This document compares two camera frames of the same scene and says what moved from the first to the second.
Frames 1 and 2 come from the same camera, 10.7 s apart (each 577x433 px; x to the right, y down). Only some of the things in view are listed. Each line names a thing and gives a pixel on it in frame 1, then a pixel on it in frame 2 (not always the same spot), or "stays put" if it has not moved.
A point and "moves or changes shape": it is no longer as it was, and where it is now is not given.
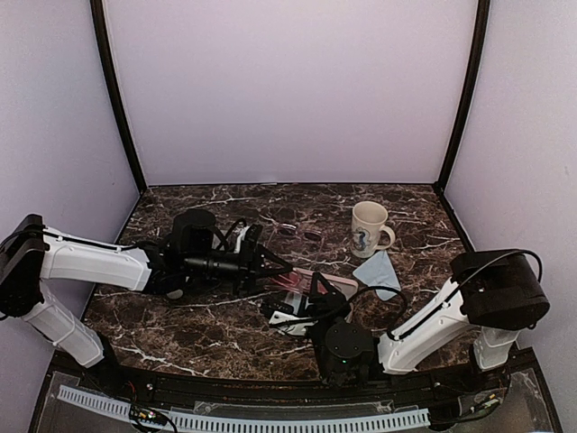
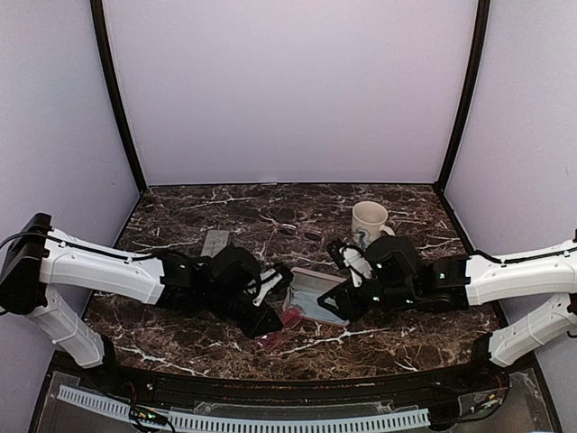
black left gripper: (249, 265) → (254, 327)
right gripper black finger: (331, 301) → (349, 299)
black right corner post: (480, 36) stays put
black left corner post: (105, 56) stays put
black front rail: (226, 391) stays put
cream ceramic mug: (367, 222) stays put
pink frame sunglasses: (289, 281) moves or changes shape
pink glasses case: (296, 286) stays put
